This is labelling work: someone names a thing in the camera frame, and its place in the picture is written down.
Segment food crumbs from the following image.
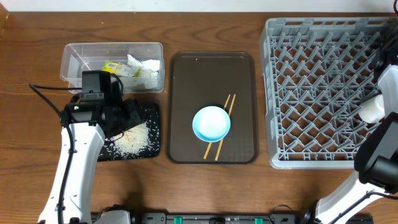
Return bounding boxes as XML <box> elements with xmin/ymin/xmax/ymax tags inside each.
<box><xmin>102</xmin><ymin>120</ymin><xmax>160</xmax><ymax>160</ymax></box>

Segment yellow snack wrapper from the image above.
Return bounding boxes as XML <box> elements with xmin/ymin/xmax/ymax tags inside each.
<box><xmin>101</xmin><ymin>60</ymin><xmax>141</xmax><ymax>77</ymax></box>

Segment white napkin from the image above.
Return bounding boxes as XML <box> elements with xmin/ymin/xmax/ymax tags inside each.
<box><xmin>127</xmin><ymin>54</ymin><xmax>160</xmax><ymax>89</ymax></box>

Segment light blue bowl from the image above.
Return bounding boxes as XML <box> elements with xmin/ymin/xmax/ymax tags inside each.
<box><xmin>192</xmin><ymin>106</ymin><xmax>231</xmax><ymax>142</ymax></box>

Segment green cup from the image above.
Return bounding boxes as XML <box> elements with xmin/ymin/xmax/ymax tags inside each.
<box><xmin>358</xmin><ymin>94</ymin><xmax>386</xmax><ymax>124</ymax></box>

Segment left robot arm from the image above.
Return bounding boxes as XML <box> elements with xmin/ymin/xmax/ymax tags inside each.
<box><xmin>38</xmin><ymin>99</ymin><xmax>144</xmax><ymax>223</ymax></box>

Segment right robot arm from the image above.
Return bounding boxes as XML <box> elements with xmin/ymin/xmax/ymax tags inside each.
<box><xmin>310</xmin><ymin>22</ymin><xmax>397</xmax><ymax>223</ymax></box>

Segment grey dishwasher rack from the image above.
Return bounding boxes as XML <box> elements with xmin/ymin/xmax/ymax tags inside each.
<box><xmin>259</xmin><ymin>17</ymin><xmax>397</xmax><ymax>169</ymax></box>

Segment black bin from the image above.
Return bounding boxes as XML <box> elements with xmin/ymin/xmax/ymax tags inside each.
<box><xmin>98</xmin><ymin>103</ymin><xmax>160</xmax><ymax>162</ymax></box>

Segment clear plastic bin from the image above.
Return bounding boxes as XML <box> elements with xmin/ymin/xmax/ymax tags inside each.
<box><xmin>60</xmin><ymin>42</ymin><xmax>165</xmax><ymax>93</ymax></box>

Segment brown serving tray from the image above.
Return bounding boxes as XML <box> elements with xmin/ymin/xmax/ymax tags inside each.
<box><xmin>166</xmin><ymin>52</ymin><xmax>259</xmax><ymax>164</ymax></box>

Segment left wooden chopstick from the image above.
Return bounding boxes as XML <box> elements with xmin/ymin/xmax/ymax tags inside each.
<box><xmin>203</xmin><ymin>95</ymin><xmax>231</xmax><ymax>161</ymax></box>

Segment wooden chopstick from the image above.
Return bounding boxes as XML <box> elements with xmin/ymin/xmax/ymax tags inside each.
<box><xmin>203</xmin><ymin>95</ymin><xmax>231</xmax><ymax>161</ymax></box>
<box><xmin>214</xmin><ymin>93</ymin><xmax>237</xmax><ymax>162</ymax></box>

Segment right wooden chopstick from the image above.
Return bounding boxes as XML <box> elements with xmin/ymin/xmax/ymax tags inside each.
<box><xmin>214</xmin><ymin>93</ymin><xmax>237</xmax><ymax>162</ymax></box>

